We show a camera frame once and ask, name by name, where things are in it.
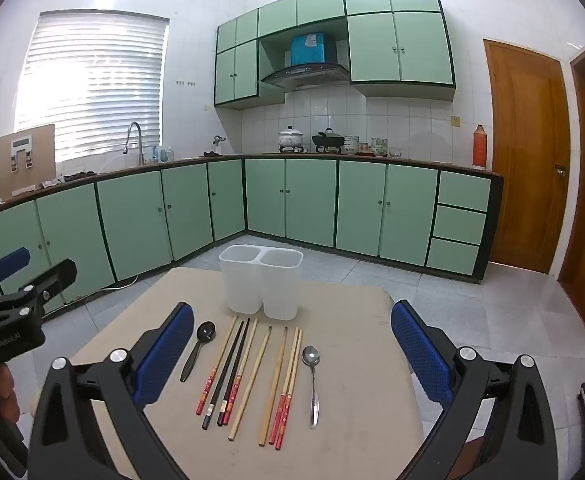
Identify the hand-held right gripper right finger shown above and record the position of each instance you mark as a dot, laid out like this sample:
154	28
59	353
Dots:
417	355

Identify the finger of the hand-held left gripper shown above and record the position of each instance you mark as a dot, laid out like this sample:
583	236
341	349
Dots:
55	277
7	262

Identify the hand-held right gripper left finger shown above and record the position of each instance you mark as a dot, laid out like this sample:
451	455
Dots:
167	355

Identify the black spoon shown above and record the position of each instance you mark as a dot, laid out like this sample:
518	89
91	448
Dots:
206	332

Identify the black chopstick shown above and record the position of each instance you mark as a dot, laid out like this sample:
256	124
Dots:
234	371
224	375

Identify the plain wooden chopstick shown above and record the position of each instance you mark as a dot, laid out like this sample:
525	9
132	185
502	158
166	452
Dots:
274	386
251	384

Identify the metal spoon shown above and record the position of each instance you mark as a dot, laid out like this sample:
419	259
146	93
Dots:
311	356

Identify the white double utensil holder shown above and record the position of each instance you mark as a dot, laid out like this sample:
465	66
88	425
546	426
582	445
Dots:
277	285

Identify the person's left hand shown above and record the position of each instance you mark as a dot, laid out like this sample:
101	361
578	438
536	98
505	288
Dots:
5	385

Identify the dark cloth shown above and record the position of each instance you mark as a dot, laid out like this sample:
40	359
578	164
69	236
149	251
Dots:
80	177

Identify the brown cardboard box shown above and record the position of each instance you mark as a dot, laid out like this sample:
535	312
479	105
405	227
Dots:
42	160

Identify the brown wooden stool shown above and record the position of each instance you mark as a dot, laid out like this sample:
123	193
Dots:
474	460

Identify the metal kitchen faucet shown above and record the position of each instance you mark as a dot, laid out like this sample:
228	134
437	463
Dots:
140	145

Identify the clear plastic bottles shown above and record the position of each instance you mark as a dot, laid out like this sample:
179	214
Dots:
165	154

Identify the green base cabinets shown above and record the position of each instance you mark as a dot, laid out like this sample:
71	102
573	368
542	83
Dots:
312	200

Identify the white window blinds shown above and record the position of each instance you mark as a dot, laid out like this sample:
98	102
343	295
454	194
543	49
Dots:
92	80

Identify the clear glass cup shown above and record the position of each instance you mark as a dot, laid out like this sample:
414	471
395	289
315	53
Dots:
396	152

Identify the patterned jar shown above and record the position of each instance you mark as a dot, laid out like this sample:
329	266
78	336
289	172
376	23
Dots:
380	147

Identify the orange thermos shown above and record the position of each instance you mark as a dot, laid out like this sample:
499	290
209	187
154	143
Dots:
479	150

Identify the stack of bowls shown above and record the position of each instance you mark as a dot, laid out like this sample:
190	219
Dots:
351	145

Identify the gas stove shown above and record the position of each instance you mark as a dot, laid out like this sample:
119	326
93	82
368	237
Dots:
330	149

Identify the black wok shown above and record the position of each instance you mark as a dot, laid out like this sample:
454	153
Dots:
328	139

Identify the white cooking pot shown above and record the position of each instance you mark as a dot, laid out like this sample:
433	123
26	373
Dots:
291	137

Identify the black range hood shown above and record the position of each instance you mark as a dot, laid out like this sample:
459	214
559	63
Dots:
307	76

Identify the blue box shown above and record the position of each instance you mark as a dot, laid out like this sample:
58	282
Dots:
312	49

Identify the wall hooks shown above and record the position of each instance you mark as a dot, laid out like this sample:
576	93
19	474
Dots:
185	83

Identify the green wall cabinets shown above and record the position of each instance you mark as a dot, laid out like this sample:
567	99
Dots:
422	45

